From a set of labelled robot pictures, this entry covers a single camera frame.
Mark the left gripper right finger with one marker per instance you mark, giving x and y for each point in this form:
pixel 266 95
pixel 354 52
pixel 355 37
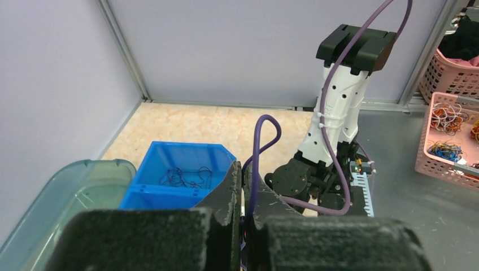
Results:
pixel 262 245

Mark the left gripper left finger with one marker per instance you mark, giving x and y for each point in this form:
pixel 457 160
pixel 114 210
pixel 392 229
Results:
pixel 224 232

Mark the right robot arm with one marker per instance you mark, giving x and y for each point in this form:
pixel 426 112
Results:
pixel 321 165

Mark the blue three-compartment bin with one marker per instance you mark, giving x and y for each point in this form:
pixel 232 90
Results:
pixel 177 175

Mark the teal translucent plastic tub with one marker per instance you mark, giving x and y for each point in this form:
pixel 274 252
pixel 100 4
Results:
pixel 78 187

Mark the pink perforated basket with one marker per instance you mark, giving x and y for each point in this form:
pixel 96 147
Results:
pixel 448 147

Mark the pink basket at back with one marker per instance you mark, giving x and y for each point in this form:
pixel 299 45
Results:
pixel 450 75

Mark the white slotted cable duct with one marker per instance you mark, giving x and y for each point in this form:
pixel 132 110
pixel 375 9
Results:
pixel 362 194

